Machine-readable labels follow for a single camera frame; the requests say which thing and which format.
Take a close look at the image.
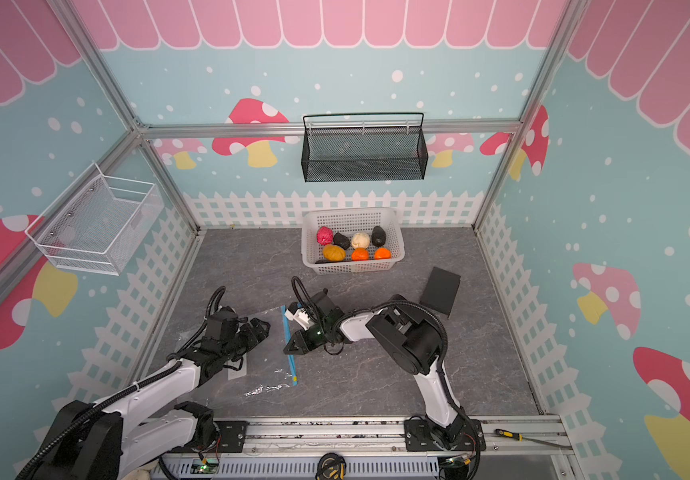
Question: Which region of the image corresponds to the clear zip top bag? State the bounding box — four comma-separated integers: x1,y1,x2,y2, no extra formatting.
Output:
186,306,297,406

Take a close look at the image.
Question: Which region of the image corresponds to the white plastic basket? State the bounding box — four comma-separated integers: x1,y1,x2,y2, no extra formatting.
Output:
301,207,405,275

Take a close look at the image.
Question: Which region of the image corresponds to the dark food piece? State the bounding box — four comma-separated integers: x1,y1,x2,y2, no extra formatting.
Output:
371,225,387,248
333,232,351,250

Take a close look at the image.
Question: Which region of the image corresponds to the pink food ball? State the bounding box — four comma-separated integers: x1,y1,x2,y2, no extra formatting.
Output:
316,226,334,246

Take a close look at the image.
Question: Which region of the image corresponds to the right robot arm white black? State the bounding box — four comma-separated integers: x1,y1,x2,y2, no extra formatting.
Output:
284,289,486,454

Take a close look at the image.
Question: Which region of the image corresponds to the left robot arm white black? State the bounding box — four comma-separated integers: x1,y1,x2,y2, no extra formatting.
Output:
17,287,271,479

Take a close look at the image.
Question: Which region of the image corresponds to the yellow food piece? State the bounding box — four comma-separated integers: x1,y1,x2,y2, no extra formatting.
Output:
322,244,347,262

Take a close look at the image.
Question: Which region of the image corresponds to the orange tangerine left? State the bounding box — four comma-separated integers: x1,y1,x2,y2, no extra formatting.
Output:
351,248,370,261

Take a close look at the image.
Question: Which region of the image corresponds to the orange tangerine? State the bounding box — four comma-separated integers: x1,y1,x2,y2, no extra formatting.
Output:
374,247,392,260
351,248,370,261

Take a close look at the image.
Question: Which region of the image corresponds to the orange tangerine right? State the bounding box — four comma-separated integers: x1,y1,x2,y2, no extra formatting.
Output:
374,247,392,260

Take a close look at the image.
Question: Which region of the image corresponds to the black square pad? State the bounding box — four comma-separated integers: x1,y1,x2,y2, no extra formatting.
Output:
419,267,461,316

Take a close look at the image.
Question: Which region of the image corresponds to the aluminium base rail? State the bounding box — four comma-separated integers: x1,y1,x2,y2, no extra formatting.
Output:
158,415,574,460

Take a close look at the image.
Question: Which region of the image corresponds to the white wire wall basket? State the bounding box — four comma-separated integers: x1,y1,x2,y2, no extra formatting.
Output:
25,164,164,276

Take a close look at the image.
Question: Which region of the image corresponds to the black wire wall basket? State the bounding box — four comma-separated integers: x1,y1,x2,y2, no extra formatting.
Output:
301,112,429,183

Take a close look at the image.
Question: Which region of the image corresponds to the yellow handled screwdriver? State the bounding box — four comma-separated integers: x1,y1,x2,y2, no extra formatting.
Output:
494,429,569,449

